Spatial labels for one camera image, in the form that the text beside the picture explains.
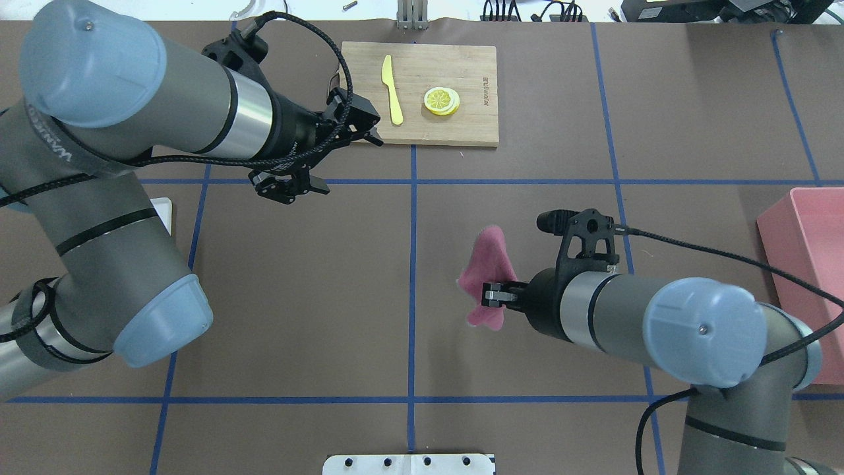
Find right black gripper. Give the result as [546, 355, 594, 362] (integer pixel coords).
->
[481, 268, 572, 342]

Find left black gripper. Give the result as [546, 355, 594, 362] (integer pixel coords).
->
[249, 87, 384, 205]

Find pink cloth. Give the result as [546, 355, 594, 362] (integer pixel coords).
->
[456, 225, 518, 331]

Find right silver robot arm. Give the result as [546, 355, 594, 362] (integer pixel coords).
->
[466, 269, 842, 474]

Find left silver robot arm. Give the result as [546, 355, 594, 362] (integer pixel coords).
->
[2, 1, 382, 402]

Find yellow plastic knife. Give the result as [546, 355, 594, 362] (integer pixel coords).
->
[380, 54, 404, 126]

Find wooden cutting board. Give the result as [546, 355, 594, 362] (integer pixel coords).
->
[342, 42, 500, 148]

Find yellow lemon slices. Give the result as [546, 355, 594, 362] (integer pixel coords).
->
[423, 86, 461, 116]

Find white rectangular tray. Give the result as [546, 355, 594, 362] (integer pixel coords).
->
[150, 197, 174, 236]

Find pink plastic bin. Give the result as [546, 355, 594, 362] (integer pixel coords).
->
[756, 187, 844, 386]

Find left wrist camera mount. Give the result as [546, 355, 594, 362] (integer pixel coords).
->
[201, 29, 269, 80]

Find aluminium frame post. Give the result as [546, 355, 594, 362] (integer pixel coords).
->
[396, 0, 430, 30]

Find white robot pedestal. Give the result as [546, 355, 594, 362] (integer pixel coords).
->
[322, 453, 497, 474]

